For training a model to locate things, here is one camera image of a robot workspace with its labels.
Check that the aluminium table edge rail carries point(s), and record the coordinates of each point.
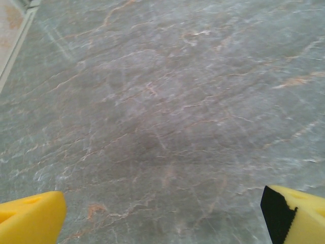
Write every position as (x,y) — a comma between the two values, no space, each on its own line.
(19,45)

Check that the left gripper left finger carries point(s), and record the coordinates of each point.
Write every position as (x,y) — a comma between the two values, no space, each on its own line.
(30,218)

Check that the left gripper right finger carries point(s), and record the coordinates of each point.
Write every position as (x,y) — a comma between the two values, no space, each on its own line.
(304,218)

